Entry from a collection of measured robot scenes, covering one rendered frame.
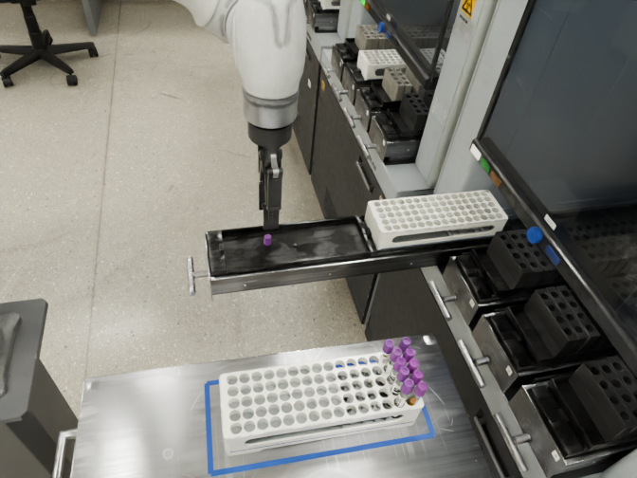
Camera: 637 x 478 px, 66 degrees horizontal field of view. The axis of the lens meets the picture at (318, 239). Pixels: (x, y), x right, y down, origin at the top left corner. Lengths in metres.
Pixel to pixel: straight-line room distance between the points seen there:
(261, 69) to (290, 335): 1.27
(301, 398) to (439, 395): 0.24
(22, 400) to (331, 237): 0.65
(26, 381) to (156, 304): 0.98
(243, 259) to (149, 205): 1.40
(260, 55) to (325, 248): 0.46
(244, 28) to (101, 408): 0.60
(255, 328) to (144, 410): 1.08
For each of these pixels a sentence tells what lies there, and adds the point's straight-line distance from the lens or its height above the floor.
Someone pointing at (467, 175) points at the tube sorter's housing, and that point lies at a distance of 1.18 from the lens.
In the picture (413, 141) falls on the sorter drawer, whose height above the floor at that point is 0.80.
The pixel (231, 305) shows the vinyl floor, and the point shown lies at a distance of 1.93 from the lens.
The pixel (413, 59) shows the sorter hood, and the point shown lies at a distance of 1.38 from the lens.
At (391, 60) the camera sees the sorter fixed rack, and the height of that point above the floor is 0.86.
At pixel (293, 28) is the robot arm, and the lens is 0.74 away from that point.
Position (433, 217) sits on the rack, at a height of 0.86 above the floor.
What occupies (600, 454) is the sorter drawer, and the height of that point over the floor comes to 0.81.
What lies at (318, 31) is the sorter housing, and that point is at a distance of 2.12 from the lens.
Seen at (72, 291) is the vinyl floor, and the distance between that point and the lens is 2.10.
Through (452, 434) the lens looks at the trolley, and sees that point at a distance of 0.85.
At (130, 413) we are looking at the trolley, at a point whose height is 0.82.
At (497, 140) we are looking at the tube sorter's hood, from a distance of 1.05.
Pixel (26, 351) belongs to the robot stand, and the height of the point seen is 0.70.
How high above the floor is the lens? 1.56
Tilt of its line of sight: 46 degrees down
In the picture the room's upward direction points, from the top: 7 degrees clockwise
